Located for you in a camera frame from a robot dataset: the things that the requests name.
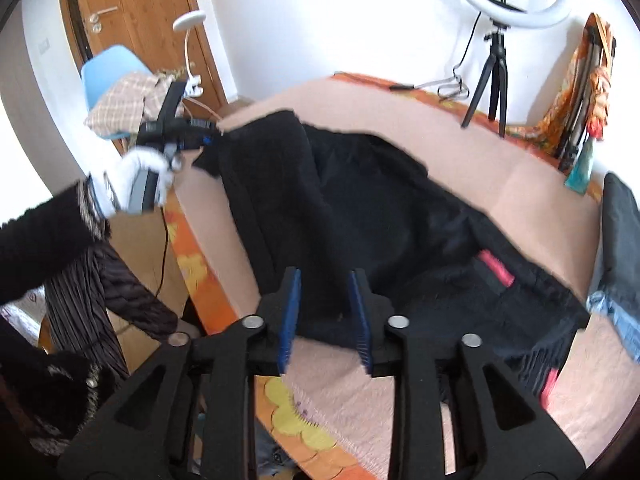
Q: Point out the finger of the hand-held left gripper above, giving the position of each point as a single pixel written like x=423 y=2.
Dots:
x=212 y=127
x=207 y=142

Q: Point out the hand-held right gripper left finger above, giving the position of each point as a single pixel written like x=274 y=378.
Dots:
x=292 y=310

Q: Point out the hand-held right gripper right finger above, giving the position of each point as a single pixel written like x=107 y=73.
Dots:
x=360 y=320

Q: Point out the black pants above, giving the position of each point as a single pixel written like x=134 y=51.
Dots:
x=350 y=210

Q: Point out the person's left forearm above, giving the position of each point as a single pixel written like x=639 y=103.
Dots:
x=40 y=245

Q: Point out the person's left hand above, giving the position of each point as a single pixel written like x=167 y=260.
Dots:
x=135 y=165

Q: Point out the beige checked cloth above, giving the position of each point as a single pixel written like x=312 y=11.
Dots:
x=125 y=100

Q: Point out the light blue chair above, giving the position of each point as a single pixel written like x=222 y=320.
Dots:
x=110 y=67

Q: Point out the orange floral bedsheet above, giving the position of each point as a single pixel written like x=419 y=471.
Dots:
x=200 y=280

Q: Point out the white desk lamp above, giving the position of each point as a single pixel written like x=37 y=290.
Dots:
x=189 y=20

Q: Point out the brown cardboard box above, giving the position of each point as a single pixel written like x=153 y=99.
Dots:
x=135 y=260

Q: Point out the wooden door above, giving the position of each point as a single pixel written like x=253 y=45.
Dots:
x=150 y=0

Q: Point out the person's dark striped clothing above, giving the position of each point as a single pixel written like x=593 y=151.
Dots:
x=75 y=310

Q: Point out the pink blanket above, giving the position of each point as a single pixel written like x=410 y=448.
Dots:
x=525 y=185

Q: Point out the blue jeans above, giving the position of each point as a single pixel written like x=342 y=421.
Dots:
x=617 y=315

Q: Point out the stack of folded black clothes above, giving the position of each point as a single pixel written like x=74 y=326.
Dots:
x=620 y=230

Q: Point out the black tripod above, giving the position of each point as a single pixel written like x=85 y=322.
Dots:
x=495 y=75

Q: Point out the orange patterned scarf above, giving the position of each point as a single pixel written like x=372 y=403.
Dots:
x=580 y=70

